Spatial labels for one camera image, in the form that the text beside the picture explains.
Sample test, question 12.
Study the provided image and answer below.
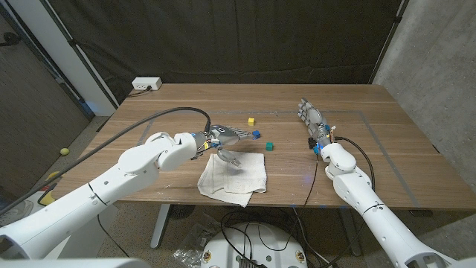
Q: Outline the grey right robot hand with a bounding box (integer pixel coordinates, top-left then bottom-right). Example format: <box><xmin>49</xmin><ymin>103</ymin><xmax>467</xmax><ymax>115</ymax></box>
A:
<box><xmin>297</xmin><ymin>98</ymin><xmax>338</xmax><ymax>155</ymax></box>

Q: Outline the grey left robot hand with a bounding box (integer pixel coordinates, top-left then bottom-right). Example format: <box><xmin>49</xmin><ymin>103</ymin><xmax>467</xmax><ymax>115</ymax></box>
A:
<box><xmin>191</xmin><ymin>124</ymin><xmax>257</xmax><ymax>169</ymax></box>

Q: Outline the white cloth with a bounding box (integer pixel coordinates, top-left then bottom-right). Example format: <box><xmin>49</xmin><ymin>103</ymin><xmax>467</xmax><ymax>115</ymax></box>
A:
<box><xmin>196</xmin><ymin>150</ymin><xmax>268</xmax><ymax>208</ymax></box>

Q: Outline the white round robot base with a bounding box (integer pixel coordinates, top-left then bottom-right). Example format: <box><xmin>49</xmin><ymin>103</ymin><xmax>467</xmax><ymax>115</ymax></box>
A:
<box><xmin>200</xmin><ymin>222</ymin><xmax>309</xmax><ymax>268</ymax></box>

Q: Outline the black round floor object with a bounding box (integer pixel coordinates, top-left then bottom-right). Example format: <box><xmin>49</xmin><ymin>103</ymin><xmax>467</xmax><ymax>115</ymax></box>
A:
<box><xmin>169</xmin><ymin>203</ymin><xmax>196</xmax><ymax>220</ymax></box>

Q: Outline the white power strip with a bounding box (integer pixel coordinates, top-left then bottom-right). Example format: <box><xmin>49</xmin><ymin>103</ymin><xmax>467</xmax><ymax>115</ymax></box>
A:
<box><xmin>131</xmin><ymin>76</ymin><xmax>163</xmax><ymax>91</ymax></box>

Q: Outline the black backdrop curtain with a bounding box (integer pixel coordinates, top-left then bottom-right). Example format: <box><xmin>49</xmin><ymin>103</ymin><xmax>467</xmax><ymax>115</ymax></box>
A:
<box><xmin>40</xmin><ymin>0</ymin><xmax>410</xmax><ymax>106</ymax></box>

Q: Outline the clear plastic bag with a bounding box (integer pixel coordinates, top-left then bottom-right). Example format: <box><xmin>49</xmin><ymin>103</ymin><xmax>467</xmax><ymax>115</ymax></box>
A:
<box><xmin>173</xmin><ymin>214</ymin><xmax>224</xmax><ymax>268</ymax></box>

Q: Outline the black backdrop stand pole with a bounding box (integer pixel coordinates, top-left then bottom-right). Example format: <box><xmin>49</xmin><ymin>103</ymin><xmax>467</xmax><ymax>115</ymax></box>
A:
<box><xmin>39</xmin><ymin>0</ymin><xmax>120</xmax><ymax>109</ymax></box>
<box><xmin>369</xmin><ymin>0</ymin><xmax>410</xmax><ymax>85</ymax></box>

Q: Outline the white table leg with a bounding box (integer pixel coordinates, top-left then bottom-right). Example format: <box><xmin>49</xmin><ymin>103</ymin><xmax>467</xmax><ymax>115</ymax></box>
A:
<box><xmin>150</xmin><ymin>203</ymin><xmax>172</xmax><ymax>249</ymax></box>

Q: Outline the grey table leg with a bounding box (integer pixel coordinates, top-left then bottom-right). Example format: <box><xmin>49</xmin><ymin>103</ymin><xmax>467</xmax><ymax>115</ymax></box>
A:
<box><xmin>340</xmin><ymin>208</ymin><xmax>364</xmax><ymax>257</ymax></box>

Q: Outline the yellow and black floor device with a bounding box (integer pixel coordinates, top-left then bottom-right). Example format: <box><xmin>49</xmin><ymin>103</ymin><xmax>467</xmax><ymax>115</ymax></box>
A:
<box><xmin>36</xmin><ymin>170</ymin><xmax>63</xmax><ymax>208</ymax></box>

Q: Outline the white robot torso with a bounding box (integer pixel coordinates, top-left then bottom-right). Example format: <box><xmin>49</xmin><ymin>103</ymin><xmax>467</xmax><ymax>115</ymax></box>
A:
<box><xmin>0</xmin><ymin>258</ymin><xmax>149</xmax><ymax>268</ymax></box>

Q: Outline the grey sneaker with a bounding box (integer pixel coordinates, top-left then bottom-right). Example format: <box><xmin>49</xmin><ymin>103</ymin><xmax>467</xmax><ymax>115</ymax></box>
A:
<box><xmin>0</xmin><ymin>200</ymin><xmax>34</xmax><ymax>227</ymax></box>

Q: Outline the thin black right arm wire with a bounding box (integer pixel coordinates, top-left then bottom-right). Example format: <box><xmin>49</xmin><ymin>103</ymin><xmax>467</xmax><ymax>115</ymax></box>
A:
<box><xmin>256</xmin><ymin>152</ymin><xmax>320</xmax><ymax>254</ymax></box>

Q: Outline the thin black arm wire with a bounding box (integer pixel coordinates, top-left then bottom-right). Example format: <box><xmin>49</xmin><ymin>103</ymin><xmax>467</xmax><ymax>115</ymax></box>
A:
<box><xmin>256</xmin><ymin>152</ymin><xmax>320</xmax><ymax>254</ymax></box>
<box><xmin>97</xmin><ymin>214</ymin><xmax>130</xmax><ymax>258</ymax></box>

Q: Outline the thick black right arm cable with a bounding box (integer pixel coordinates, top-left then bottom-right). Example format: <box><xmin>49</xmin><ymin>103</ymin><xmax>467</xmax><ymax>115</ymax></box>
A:
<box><xmin>319</xmin><ymin>136</ymin><xmax>376</xmax><ymax>268</ymax></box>

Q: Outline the black power strip cord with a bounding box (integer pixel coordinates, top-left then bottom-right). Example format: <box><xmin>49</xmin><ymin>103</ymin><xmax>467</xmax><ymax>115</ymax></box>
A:
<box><xmin>128</xmin><ymin>86</ymin><xmax>152</xmax><ymax>98</ymax></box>

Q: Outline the thin black left arm wire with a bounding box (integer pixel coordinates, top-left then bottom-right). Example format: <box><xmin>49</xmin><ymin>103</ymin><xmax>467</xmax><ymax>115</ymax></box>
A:
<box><xmin>97</xmin><ymin>214</ymin><xmax>130</xmax><ymax>258</ymax></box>

